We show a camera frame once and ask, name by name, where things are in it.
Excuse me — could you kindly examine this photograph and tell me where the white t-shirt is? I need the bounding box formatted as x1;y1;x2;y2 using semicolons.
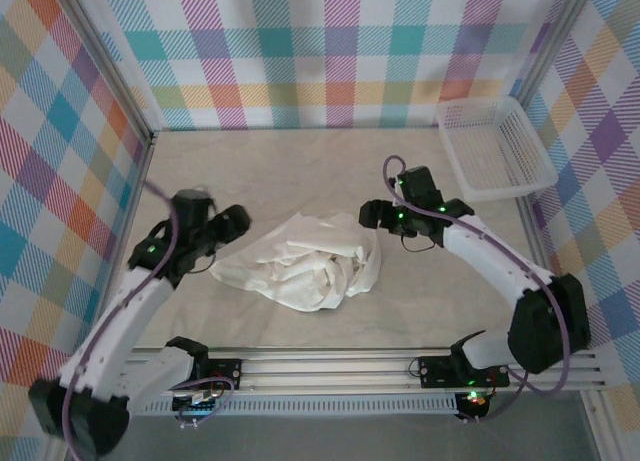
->
208;210;384;313

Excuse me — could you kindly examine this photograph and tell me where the white plastic mesh basket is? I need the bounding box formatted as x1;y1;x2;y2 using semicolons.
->
433;94;560;203

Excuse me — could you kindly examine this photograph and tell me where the green terminal electronics board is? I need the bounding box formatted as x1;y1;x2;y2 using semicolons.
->
172;388;221;413

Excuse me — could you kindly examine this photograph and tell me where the small board with yellow connector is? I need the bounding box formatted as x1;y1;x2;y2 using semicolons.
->
457;389;491;417

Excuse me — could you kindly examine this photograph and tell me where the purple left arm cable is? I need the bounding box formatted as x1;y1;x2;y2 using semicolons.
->
59;178;236;461

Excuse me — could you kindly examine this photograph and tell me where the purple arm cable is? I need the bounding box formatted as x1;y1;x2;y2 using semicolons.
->
59;178;236;461
382;154;574;425

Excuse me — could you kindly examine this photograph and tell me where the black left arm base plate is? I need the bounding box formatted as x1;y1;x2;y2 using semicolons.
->
204;358;244;390

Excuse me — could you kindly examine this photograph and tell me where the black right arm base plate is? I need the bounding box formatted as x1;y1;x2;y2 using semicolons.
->
417;355;511;390

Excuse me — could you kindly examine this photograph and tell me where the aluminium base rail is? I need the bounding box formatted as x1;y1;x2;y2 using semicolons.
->
129;347;607;398

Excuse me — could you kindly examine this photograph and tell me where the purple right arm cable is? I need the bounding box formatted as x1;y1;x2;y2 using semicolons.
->
382;154;574;425

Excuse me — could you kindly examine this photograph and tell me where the aluminium frame post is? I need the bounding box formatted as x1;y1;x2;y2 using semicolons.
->
508;0;601;107
54;0;157;140

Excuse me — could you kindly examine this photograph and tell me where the white slotted cable duct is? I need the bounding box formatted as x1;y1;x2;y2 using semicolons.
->
142;398;459;416

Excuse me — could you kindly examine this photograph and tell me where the aluminium frame bar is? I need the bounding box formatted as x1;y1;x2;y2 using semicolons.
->
579;391;614;461

